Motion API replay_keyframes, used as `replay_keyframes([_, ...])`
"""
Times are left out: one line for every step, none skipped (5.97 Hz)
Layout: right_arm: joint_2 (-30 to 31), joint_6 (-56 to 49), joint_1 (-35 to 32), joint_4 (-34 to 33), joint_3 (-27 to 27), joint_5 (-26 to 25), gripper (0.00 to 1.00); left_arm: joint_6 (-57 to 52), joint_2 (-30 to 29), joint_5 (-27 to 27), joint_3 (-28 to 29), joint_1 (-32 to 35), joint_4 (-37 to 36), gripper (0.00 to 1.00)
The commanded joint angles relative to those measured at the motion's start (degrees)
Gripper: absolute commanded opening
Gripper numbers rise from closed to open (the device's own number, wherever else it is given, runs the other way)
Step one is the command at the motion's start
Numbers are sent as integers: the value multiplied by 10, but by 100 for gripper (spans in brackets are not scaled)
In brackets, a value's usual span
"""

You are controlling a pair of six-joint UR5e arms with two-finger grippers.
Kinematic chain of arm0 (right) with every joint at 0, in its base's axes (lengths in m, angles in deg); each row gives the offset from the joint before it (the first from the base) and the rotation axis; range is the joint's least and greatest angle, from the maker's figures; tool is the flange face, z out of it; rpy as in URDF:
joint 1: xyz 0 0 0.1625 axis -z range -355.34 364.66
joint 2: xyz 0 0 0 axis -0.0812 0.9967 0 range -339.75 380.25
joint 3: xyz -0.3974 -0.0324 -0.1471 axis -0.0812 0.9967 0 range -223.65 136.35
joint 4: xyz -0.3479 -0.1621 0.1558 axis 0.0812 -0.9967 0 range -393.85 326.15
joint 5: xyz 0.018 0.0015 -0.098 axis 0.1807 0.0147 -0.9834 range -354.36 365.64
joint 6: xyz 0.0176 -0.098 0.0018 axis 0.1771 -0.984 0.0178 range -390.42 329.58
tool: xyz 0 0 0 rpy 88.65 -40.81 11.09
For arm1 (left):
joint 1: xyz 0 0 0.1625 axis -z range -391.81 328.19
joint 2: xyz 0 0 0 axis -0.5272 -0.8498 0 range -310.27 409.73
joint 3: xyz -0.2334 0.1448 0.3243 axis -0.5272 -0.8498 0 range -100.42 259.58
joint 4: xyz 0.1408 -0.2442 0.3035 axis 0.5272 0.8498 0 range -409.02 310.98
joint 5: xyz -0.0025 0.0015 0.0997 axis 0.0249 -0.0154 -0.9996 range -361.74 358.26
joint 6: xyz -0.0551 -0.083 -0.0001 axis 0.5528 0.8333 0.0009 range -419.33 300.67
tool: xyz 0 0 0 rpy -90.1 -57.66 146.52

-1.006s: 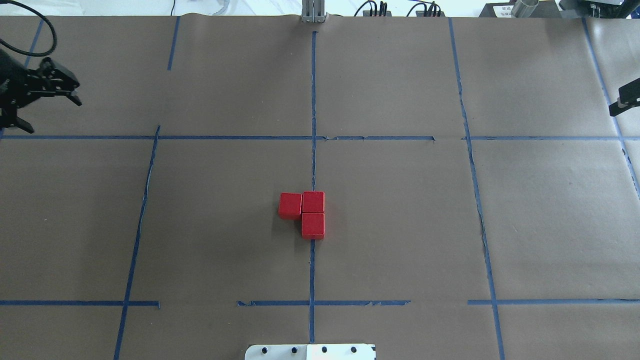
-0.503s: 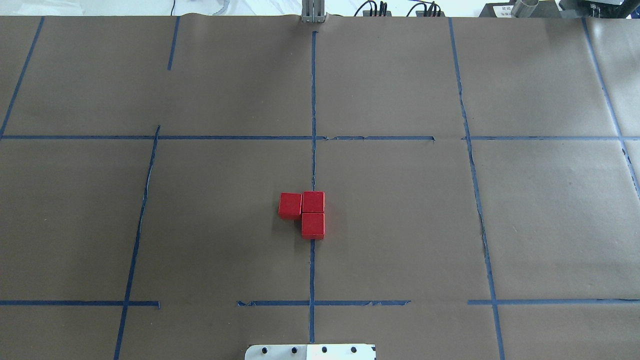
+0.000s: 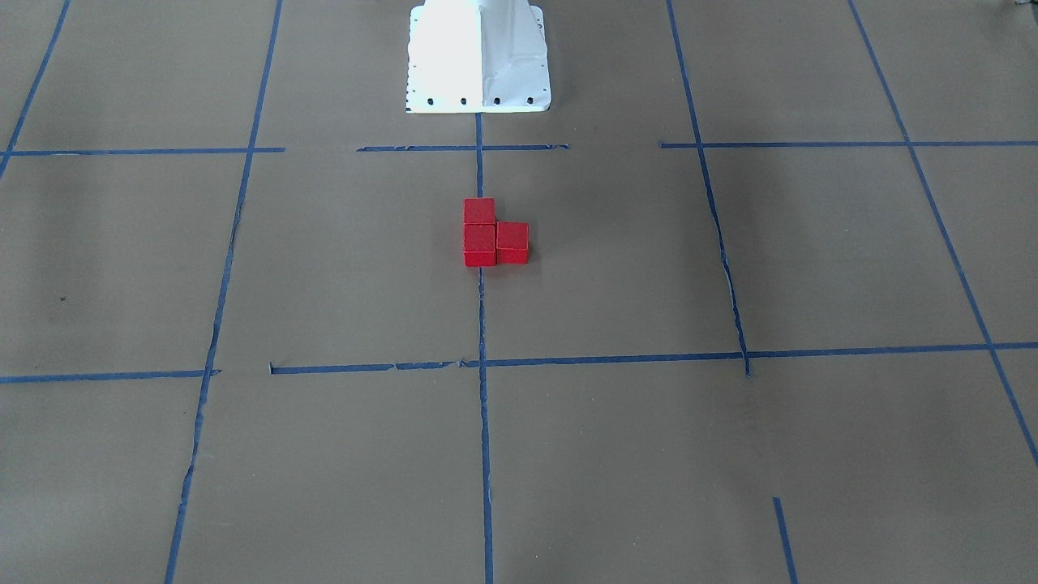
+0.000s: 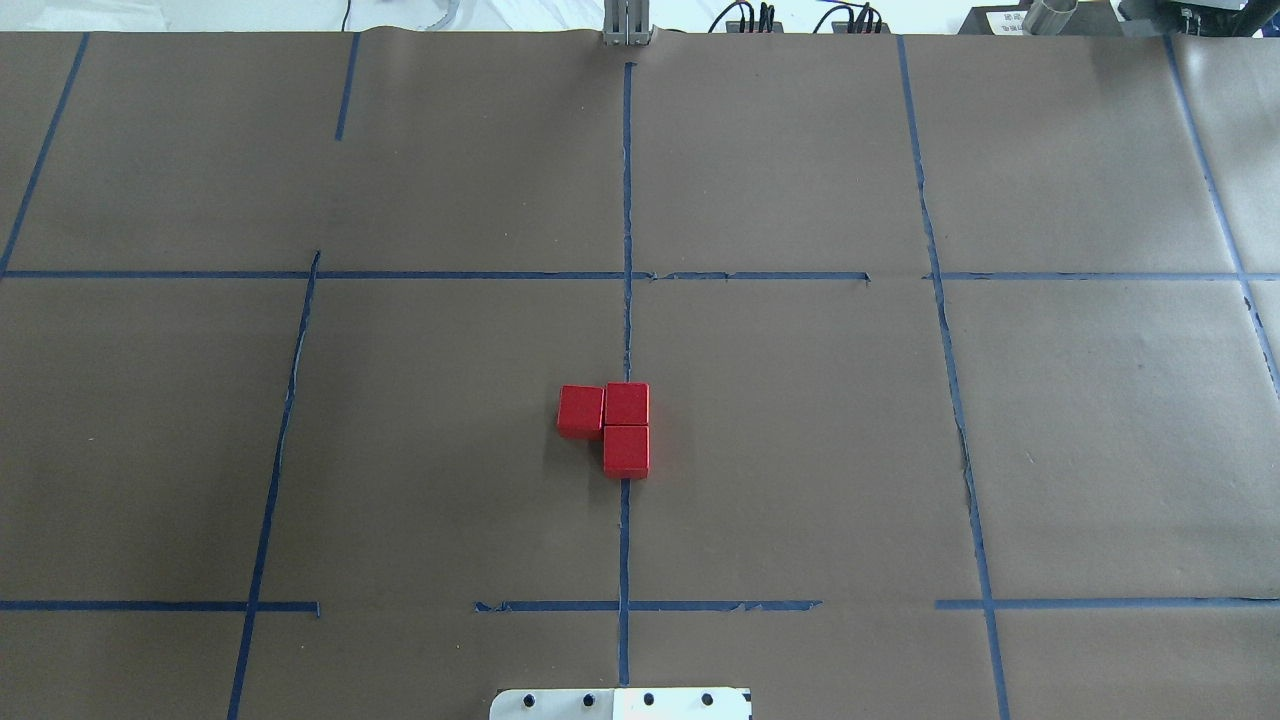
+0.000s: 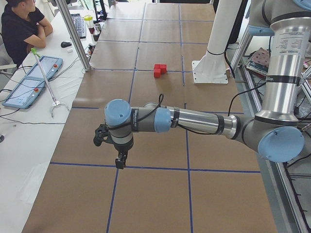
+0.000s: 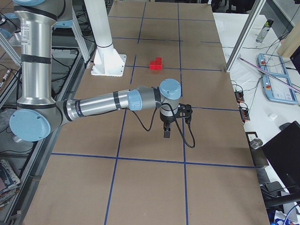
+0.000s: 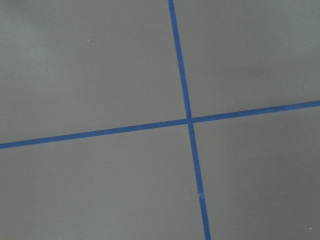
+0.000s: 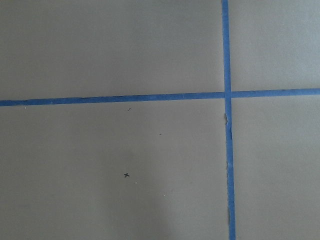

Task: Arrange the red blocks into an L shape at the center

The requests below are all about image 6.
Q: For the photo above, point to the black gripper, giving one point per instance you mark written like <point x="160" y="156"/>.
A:
<point x="167" y="119"/>

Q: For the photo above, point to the red block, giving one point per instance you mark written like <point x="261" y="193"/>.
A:
<point x="158" y="60"/>
<point x="152" y="65"/>
<point x="158" y="65"/>

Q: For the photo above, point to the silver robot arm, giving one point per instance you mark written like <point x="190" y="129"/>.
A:
<point x="38" y="113"/>

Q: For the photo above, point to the steel cup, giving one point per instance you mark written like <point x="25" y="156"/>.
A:
<point x="256" y="143"/>

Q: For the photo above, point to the lower teach pendant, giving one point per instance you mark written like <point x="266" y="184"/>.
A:
<point x="277" y="92"/>

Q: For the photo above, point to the teach pendant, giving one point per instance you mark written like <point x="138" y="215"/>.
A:
<point x="274" y="64"/>
<point x="277" y="92"/>

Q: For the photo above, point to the black monitor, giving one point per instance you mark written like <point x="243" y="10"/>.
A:
<point x="283" y="153"/>

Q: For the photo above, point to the upper teach pendant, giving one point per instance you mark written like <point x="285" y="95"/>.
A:
<point x="274" y="64"/>

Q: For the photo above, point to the reacher grabber stick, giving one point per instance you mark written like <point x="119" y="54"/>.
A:
<point x="269" y="74"/>

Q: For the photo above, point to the clear spray bottle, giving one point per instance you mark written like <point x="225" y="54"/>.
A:
<point x="264" y="31"/>

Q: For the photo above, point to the stack of magazines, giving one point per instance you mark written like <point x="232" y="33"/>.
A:
<point x="9" y="183"/>

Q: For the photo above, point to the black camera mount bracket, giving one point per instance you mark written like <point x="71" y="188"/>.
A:
<point x="184" y="111"/>

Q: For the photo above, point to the white pedestal column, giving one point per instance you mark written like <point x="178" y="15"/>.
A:
<point x="107" y="61"/>

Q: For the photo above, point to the aluminium frame post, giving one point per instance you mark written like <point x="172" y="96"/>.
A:
<point x="257" y="7"/>

